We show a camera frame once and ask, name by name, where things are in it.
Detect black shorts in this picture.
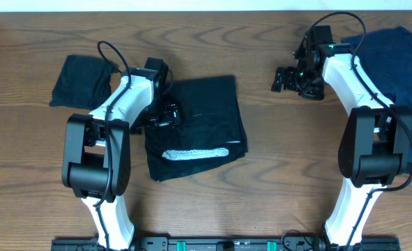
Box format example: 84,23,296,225
145,75,248,182

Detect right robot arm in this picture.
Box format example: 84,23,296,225
271,39,412,250

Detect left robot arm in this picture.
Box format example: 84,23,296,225
62,61,180,250

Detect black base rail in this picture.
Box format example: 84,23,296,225
50,235,402,251

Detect dark navy clothes pile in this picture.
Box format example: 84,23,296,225
358,26,412,132

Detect folded black cloth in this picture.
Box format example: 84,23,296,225
49,55,119,110

